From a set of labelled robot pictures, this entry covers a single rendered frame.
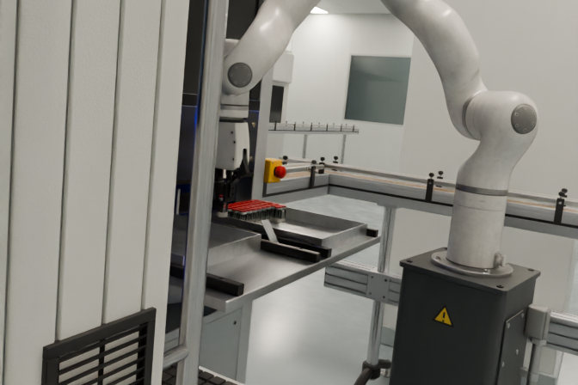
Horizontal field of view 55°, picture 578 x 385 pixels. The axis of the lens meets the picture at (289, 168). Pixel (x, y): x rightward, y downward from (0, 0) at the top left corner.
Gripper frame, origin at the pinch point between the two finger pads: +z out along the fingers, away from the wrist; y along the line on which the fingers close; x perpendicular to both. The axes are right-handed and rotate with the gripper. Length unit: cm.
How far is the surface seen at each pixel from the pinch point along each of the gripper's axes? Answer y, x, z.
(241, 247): 5.5, 0.0, 11.2
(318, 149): -445, 806, 86
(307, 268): 19.2, 4.9, 13.7
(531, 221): 42, 120, 18
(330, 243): 15.6, 20.7, 12.4
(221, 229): -5.7, 6.6, 10.8
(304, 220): -3.9, 40.7, 13.8
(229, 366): -23, 34, 62
